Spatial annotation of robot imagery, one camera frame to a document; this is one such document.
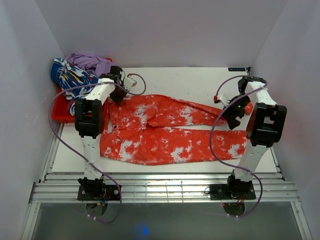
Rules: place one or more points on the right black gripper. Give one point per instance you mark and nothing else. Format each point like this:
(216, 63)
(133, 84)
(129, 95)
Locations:
(232, 122)

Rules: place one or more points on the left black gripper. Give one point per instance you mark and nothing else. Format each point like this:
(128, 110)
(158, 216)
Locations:
(119, 99)

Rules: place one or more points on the red white tie-dye trousers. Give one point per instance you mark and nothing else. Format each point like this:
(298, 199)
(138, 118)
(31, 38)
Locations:
(156, 130)

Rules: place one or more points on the red plastic bin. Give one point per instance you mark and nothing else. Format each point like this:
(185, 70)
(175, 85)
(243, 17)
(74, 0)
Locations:
(60, 112)

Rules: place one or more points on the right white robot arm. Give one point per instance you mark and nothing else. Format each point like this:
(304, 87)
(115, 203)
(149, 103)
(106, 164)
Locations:
(264, 128)

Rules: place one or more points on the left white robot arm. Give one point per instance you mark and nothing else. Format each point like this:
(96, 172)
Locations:
(90, 124)

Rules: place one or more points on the blue white patterned trousers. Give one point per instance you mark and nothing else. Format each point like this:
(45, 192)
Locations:
(72, 78)

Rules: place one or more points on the purple folded garment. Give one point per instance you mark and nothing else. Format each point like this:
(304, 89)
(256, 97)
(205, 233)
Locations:
(91, 63)

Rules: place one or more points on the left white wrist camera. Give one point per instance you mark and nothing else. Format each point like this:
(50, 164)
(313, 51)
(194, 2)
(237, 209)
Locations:
(129, 83)

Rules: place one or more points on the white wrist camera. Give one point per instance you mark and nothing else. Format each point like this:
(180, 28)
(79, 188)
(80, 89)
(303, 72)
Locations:
(129, 83)
(221, 98)

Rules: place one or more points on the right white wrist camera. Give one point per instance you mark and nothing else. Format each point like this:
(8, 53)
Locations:
(221, 98)

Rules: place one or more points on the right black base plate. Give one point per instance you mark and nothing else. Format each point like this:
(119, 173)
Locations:
(225, 192)

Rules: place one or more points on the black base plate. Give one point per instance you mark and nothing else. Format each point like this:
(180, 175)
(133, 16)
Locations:
(225, 192)
(107, 192)

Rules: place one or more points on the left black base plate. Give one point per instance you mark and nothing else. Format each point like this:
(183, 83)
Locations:
(107, 192)

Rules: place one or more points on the aluminium rail frame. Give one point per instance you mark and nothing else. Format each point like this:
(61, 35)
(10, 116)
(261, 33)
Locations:
(182, 183)

